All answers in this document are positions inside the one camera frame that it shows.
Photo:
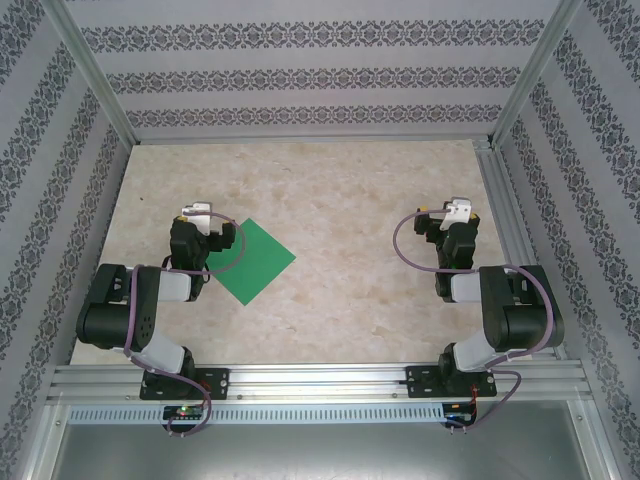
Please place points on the green paper sheet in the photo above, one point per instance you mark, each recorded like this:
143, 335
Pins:
260, 260

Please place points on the long aluminium mounting rail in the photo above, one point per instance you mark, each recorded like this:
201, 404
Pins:
320, 380

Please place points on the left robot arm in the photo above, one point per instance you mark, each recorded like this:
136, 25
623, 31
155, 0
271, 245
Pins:
145, 320

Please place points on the small controller circuit board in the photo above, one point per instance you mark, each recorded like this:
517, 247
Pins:
457, 412
185, 412

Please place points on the grey metal tray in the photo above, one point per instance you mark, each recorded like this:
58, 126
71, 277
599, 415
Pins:
320, 455

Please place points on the aluminium side rail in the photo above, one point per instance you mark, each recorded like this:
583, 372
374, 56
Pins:
500, 200

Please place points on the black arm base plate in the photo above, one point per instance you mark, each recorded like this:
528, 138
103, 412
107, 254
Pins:
220, 382
420, 380

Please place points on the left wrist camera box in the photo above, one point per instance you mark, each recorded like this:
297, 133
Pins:
197, 215

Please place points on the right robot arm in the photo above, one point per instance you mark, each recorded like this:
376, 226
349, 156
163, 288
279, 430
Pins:
525, 320

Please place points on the aluminium frame post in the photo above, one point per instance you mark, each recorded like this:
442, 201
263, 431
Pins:
535, 75
95, 75

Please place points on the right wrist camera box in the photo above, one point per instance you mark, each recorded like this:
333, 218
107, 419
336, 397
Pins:
457, 212

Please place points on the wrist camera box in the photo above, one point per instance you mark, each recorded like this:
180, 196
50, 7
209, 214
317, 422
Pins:
197, 215
457, 212

